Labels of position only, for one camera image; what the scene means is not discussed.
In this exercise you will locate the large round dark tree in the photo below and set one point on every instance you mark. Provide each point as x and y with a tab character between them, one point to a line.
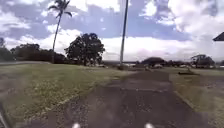
85	49

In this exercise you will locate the tall utility pole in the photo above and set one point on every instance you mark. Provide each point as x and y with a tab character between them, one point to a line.
124	30

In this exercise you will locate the low dark domed tree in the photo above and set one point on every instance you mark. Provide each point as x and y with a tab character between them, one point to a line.
153	61

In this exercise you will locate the dark asphalt path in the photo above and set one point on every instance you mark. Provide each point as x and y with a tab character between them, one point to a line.
133	103

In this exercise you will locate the tall palm tree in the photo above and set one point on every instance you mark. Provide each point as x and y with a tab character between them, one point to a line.
57	30

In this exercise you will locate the robot's own part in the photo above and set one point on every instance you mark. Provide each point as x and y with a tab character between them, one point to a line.
148	125
76	125

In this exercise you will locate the grass field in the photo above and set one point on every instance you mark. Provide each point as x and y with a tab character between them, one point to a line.
43	83

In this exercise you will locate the dark tree line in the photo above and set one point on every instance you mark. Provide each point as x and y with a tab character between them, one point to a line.
26	53

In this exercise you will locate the distant spreading tree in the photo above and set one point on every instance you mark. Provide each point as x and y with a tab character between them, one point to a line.
202	60

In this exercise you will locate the grass verge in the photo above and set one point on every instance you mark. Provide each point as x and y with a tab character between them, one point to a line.
203	90

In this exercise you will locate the dark roof corner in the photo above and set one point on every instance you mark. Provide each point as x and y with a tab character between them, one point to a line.
219	37

